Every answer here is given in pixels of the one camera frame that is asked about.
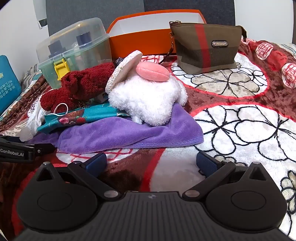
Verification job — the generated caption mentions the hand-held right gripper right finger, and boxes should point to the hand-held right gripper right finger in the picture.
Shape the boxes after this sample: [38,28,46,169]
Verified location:
[183,151,266,202]

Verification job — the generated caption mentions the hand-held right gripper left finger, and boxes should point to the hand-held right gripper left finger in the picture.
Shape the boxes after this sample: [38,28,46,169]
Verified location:
[36,152,122,202]

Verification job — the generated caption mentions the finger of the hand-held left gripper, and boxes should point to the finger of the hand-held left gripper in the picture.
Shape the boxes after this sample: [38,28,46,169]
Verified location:
[30,143,56,161]

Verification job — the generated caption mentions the purple towel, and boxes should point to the purple towel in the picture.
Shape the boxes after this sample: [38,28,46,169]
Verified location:
[25,102,204,154]

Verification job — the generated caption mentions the teal floral cloth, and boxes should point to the teal floral cloth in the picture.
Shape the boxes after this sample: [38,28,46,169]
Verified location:
[37,103,130,133]

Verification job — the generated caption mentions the dark red fuzzy socks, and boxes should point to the dark red fuzzy socks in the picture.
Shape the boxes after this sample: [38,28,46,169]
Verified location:
[40,62,116,113]

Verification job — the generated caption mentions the orange cardboard box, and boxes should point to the orange cardboard box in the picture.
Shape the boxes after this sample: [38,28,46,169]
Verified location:
[106,9,207,62]

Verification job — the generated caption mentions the white lace cloth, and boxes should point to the white lace cloth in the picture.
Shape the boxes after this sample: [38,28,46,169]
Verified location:
[20,102,47,142]

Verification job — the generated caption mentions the white elastic loop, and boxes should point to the white elastic loop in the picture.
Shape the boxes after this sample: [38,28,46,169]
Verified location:
[47,103,69,116]

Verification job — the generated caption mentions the red floral printed blanket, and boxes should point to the red floral printed blanket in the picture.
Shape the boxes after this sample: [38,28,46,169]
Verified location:
[0,38,296,234]

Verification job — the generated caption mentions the teal cushion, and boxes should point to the teal cushion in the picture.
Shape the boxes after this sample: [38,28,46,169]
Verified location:
[0,55,22,116]

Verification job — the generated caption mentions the striped cloth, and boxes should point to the striped cloth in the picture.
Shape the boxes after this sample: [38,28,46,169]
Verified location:
[20,64,43,86]

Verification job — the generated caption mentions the dark capped bottle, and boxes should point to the dark capped bottle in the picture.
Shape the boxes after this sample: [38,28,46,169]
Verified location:
[75,32,93,70]
[47,40,64,63]

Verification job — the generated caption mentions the brown pouch with red stripe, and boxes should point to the brown pouch with red stripe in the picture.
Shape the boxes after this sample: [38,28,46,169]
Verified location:
[158,20,247,75]

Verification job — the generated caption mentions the clear plastic storage box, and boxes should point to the clear plastic storage box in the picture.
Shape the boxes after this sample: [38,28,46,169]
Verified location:
[36,17,114,90]

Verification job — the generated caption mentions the light grey felt panel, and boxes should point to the light grey felt panel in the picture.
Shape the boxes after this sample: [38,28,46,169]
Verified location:
[45,0,145,37]

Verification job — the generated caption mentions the dark grey felt panel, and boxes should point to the dark grey felt panel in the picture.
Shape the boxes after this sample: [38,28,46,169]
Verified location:
[143,0,236,26]

